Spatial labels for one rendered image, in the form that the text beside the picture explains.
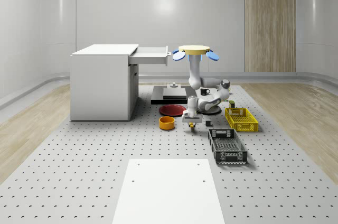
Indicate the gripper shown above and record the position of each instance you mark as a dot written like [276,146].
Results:
[192,118]

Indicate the banana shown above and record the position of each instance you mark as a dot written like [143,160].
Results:
[191,125]

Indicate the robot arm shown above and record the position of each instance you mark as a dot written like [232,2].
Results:
[195,73]

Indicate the red plate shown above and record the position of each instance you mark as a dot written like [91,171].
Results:
[171,110]

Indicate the black plate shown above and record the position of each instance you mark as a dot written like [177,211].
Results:
[214,111]

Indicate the yellow bowl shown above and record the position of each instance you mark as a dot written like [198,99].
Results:
[167,123]

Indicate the black mug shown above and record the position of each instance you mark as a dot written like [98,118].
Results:
[204,91]

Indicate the puzzle cube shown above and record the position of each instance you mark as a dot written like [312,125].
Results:
[232,103]

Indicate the dark grey basket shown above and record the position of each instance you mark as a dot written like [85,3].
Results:
[228,146]

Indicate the yellow basket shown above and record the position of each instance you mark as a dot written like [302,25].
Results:
[241,119]

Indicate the drone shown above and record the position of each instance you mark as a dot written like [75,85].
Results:
[195,49]

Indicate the white drawer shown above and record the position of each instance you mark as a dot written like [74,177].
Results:
[148,59]

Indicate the white board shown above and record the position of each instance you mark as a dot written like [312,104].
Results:
[169,195]

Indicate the white cabinet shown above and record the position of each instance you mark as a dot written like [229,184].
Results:
[100,86]

